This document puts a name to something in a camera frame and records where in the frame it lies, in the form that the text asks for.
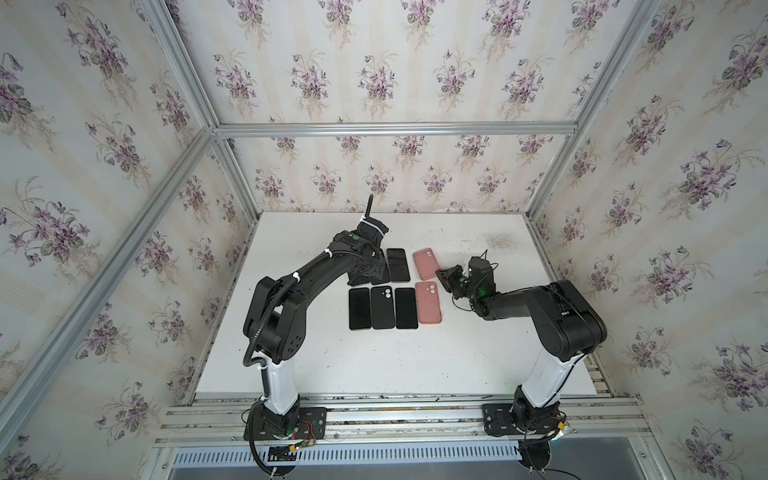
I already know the black phone case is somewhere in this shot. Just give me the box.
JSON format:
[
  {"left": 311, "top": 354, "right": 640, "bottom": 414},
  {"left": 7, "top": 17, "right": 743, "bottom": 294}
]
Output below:
[
  {"left": 370, "top": 285, "right": 396, "bottom": 330},
  {"left": 369, "top": 264, "right": 391, "bottom": 285}
]

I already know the black phone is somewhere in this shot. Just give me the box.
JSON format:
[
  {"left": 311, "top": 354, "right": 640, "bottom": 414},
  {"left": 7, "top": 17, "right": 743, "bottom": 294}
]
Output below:
[{"left": 347, "top": 266, "right": 371, "bottom": 287}]

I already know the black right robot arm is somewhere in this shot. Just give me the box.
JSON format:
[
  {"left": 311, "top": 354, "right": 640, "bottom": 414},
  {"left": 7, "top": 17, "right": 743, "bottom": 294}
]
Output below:
[{"left": 436, "top": 256, "right": 608, "bottom": 440}]

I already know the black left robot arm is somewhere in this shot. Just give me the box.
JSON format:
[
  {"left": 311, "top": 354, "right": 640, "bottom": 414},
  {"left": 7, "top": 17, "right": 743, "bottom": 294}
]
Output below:
[{"left": 242, "top": 195, "right": 388, "bottom": 438}]

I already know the white ventilated strip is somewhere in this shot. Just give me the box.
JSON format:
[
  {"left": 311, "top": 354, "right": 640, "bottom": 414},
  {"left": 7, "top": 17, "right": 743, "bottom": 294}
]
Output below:
[{"left": 173, "top": 440, "right": 522, "bottom": 469}]

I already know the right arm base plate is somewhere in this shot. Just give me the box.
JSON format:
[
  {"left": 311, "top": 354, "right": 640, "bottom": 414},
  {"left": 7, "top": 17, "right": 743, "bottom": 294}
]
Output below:
[{"left": 481, "top": 400, "right": 567, "bottom": 437}]

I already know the aluminium rail front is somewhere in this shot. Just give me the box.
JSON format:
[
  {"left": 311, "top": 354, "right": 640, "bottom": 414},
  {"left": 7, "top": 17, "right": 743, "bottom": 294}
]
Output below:
[{"left": 152, "top": 395, "right": 652, "bottom": 447}]

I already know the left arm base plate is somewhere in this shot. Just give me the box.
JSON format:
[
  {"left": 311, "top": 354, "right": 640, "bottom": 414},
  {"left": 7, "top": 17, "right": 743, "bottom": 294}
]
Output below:
[{"left": 241, "top": 404, "right": 328, "bottom": 441}]

